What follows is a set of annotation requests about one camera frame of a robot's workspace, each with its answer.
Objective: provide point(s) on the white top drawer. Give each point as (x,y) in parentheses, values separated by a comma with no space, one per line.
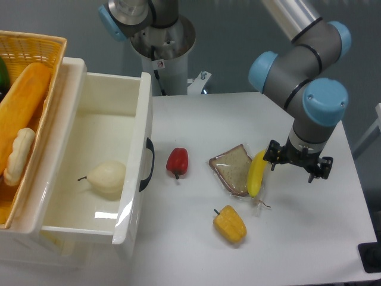
(112,122)

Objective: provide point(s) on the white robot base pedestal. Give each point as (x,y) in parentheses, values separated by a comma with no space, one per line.
(164,55)

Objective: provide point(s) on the yellow bell pepper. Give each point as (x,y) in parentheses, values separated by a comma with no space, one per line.
(230,225)

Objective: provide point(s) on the pale white pear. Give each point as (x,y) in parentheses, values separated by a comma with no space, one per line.
(107,177)

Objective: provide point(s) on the bread slice in plastic bag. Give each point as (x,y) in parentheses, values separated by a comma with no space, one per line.
(231,168)

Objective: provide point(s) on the orange baguette loaf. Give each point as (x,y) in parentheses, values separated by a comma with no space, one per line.
(20,103)

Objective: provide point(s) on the green vegetable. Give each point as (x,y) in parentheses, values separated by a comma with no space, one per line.
(4,80)

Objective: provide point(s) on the white frame at right edge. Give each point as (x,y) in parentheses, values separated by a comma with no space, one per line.
(368,137)

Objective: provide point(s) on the red bell pepper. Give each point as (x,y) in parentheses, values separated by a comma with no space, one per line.
(177,162)

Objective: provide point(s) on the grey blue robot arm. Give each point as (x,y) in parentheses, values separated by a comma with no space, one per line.
(292,81)

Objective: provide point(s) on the yellow banana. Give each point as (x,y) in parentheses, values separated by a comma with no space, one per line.
(255,174)

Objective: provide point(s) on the white drawer cabinet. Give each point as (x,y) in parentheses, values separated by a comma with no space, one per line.
(24,240)

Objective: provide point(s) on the black drawer handle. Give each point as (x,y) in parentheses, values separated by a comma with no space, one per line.
(149,165)

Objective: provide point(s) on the cream twisted bread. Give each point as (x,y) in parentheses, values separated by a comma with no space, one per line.
(17,159)

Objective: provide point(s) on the yellow wicker basket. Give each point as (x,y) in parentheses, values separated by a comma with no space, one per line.
(18,50)

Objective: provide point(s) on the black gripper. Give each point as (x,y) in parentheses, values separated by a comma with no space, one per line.
(316,167)

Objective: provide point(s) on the black device at table edge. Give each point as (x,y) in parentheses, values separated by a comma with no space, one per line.
(370,256)

